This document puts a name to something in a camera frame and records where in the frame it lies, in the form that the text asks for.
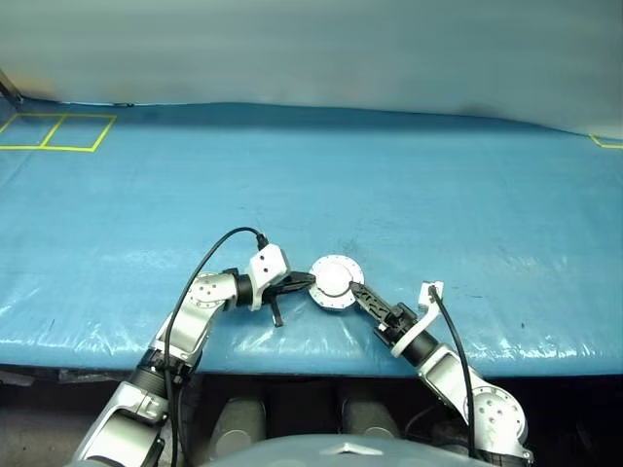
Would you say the grey robot torso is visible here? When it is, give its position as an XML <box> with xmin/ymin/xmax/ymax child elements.
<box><xmin>202</xmin><ymin>433</ymin><xmax>440</xmax><ymax>467</ymax></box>

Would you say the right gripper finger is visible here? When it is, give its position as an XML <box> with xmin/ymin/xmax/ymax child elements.
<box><xmin>348</xmin><ymin>280</ymin><xmax>398</xmax><ymax>329</ymax></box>

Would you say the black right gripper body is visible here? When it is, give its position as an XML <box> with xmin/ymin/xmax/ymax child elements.
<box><xmin>373</xmin><ymin>302</ymin><xmax>420</xmax><ymax>349</ymax></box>

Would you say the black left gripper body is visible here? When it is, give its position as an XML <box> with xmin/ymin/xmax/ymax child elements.
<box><xmin>265</xmin><ymin>271</ymin><xmax>293</xmax><ymax>329</ymax></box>

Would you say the blue table cover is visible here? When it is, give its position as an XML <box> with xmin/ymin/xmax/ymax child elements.
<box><xmin>0</xmin><ymin>98</ymin><xmax>623</xmax><ymax>379</ymax></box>

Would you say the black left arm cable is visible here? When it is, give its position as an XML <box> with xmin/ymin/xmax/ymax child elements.
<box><xmin>164</xmin><ymin>226</ymin><xmax>270</xmax><ymax>467</ymax></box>

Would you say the black toothed rotor disc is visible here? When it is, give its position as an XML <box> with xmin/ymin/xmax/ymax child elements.
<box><xmin>308</xmin><ymin>253</ymin><xmax>366</xmax><ymax>308</ymax></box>

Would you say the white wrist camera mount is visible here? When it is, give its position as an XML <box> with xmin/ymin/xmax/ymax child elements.
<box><xmin>243</xmin><ymin>243</ymin><xmax>292</xmax><ymax>312</ymax></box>
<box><xmin>390</xmin><ymin>280</ymin><xmax>446</xmax><ymax>357</ymax></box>

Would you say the dark rounded shape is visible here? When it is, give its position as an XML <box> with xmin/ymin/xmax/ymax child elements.
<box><xmin>340</xmin><ymin>397</ymin><xmax>401</xmax><ymax>439</ymax></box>
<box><xmin>212</xmin><ymin>397</ymin><xmax>268</xmax><ymax>449</ymax></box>

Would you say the yellow tape double square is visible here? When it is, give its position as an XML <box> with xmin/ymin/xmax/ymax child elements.
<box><xmin>0</xmin><ymin>112</ymin><xmax>119</xmax><ymax>154</ymax></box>

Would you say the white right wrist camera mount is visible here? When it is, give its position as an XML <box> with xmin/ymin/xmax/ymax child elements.
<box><xmin>390</xmin><ymin>280</ymin><xmax>446</xmax><ymax>357</ymax></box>

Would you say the grey metal frame bar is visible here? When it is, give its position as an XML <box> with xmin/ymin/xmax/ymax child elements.
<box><xmin>0</xmin><ymin>67</ymin><xmax>24</xmax><ymax>106</ymax></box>

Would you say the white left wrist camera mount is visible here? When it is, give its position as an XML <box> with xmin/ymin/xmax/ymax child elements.
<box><xmin>243</xmin><ymin>243</ymin><xmax>292</xmax><ymax>312</ymax></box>

